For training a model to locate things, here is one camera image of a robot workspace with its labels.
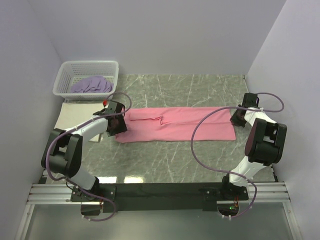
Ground pink t shirt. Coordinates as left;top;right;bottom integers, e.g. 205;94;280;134
115;107;236;143

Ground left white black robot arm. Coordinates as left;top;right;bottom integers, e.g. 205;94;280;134
41;100;128;201

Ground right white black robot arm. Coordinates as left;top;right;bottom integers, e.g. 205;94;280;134
219;93;287;200

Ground purple t shirt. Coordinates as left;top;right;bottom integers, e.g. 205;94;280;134
70;76;114;94

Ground white plastic laundry basket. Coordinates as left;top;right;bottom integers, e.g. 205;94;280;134
52;60;119;101

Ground folded cream cloth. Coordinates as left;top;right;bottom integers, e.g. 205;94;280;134
54;102;104;143

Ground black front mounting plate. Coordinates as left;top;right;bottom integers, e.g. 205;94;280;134
70;182;250;214

